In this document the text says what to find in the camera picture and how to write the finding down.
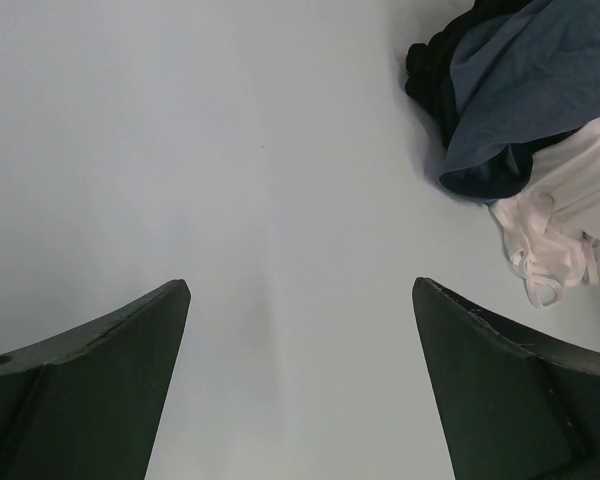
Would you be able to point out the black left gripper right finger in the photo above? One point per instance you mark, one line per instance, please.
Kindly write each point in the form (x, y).
(514, 403)

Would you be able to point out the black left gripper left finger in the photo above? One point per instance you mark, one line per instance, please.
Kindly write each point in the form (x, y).
(87, 403)

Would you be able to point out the light blue table mat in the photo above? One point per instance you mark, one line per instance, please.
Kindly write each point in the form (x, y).
(265, 153)

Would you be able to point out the black garment pile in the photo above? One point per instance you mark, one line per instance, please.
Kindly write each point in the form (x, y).
(428, 64)

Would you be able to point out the white strappy garment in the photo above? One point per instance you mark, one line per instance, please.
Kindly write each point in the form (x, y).
(551, 229)

